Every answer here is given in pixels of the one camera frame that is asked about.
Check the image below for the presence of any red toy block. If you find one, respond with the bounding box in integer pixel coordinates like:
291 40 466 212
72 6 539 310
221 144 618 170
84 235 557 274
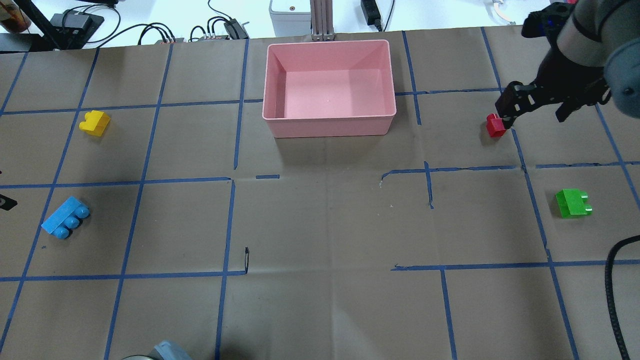
486 112 506 138

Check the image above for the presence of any blue toy block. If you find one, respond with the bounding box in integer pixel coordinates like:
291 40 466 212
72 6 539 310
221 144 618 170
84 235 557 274
41 196 90 240

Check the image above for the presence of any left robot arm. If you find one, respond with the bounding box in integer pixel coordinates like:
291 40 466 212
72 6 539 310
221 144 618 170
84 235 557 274
122 341 192 360

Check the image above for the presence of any yellow toy block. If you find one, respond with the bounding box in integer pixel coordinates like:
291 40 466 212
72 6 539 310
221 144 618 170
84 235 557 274
78 110 111 137

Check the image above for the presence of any green toy block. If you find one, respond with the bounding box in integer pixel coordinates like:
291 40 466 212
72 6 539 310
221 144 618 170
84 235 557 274
555 188 594 219

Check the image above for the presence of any pink plastic box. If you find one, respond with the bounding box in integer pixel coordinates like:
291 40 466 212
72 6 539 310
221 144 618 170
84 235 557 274
262 39 397 139

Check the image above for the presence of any black corrugated cable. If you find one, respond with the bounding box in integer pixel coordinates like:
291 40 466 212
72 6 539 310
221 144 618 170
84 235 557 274
604 235 640 360

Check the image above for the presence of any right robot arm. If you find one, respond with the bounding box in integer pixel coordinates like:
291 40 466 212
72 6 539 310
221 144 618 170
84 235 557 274
486 0 640 137

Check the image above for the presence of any white plastic container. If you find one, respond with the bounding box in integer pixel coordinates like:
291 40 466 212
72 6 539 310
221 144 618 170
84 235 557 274
269 0 311 37

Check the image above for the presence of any aluminium frame post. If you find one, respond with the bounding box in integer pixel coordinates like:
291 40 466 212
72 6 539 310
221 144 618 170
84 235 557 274
310 0 335 42

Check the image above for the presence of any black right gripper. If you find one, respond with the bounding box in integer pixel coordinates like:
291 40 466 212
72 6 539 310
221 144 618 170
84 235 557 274
494 48 611 130

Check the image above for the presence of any black power adapter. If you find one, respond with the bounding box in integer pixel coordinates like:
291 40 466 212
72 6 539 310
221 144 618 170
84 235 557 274
359 0 382 31

